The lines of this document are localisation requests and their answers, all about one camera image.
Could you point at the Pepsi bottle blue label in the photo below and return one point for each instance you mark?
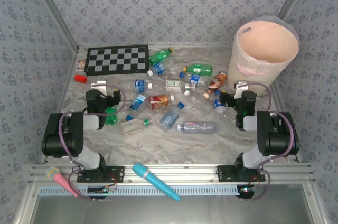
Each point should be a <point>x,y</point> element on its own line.
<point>219,104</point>

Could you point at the brown drink bottle white cap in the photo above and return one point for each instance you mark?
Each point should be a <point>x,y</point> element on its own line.
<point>215,84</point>

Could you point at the clear bottle blue-white label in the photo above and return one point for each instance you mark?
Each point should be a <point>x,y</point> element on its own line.
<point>137,103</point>

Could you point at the clear bottle green cap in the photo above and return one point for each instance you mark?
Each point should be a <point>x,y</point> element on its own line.
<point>134,126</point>

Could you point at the plain clear white-capped bottle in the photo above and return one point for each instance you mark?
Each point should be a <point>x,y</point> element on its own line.
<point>187,92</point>

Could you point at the small green yellow-capped bottle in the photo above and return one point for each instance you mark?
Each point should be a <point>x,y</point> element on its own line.
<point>198,69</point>

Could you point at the large clear bottle purple label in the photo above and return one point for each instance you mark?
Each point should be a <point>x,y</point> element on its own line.
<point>196,127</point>

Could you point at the clear bottle green-white label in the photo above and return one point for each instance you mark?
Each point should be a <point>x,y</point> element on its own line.
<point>173,83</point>

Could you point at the blue-tinted bottle blue cap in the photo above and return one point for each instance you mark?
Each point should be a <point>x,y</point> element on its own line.
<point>170,117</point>

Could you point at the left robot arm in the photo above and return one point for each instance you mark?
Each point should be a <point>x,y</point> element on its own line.
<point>58,142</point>

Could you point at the cream round waste bin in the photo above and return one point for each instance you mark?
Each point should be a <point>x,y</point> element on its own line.
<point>237,72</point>

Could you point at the translucent pink bin liner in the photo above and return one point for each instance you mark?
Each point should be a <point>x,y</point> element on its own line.
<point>247,67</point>

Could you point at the small green crushed bottle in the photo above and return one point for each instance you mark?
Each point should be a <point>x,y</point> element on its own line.
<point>111,118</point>

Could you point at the small red cylinder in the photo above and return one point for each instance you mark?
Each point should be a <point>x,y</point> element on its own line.
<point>80,79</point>

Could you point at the blue-capped blue-label clear bottle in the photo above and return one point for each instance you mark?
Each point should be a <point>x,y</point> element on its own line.
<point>196,78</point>

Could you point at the black grey checkerboard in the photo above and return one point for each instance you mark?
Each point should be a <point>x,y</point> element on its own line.
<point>116,60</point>

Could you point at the small picture card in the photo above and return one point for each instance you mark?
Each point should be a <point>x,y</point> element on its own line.
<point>81,65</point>

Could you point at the amber bottle red label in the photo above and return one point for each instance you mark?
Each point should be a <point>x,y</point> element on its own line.
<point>158,102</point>

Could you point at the large green Sprite bottle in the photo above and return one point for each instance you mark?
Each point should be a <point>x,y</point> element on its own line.
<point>159,55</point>

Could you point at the pink toy microphone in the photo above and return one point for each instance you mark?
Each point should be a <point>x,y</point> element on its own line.
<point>59,179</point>

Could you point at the small circuit board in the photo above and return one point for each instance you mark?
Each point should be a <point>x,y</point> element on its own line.
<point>247,190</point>
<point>101,190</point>

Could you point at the cyan marker pen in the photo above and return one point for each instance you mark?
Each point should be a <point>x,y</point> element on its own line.
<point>153,180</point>

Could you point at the grey metal lower panel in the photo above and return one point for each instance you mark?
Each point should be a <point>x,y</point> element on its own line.
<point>171,210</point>

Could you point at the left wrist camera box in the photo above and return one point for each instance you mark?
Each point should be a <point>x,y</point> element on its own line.
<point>99,85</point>

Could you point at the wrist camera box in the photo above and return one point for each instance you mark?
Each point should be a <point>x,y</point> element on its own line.
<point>241,87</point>
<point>99,85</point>

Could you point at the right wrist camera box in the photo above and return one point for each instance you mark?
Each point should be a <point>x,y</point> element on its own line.
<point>241,87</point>

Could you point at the wide aluminium mounting rail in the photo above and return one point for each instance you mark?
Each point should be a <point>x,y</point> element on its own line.
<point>190,173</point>

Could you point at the aluminium frame leg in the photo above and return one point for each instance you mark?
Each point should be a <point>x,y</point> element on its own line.
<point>26,204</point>
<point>314,204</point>

